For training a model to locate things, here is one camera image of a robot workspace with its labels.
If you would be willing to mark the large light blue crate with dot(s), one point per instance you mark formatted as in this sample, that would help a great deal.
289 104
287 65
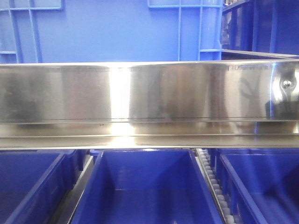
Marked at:
56 31

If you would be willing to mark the dark blue bin lower middle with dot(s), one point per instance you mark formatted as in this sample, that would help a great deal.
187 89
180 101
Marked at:
146 187

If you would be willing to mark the dark blue bin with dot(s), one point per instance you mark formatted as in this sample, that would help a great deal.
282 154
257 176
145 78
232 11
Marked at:
146 187
33 183
270 26
261 186

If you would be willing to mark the white roller track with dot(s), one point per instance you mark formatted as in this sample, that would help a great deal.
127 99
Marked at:
216 186

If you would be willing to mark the dark blue bin lower right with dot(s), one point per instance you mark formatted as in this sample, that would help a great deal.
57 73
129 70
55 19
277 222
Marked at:
261 186

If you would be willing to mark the dark blue bin lower left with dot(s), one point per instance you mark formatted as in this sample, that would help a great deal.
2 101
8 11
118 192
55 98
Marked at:
33 183

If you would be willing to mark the dark blue bin upper right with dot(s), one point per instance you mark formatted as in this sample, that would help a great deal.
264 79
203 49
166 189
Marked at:
270 26

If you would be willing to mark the stainless steel shelf rail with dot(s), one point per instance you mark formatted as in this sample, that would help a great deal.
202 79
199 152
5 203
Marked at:
230 103

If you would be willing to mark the metal divider rail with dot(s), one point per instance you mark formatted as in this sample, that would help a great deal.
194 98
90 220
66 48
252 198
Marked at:
66 209

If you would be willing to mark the silver screw on rail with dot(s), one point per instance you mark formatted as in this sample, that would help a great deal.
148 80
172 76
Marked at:
286 84

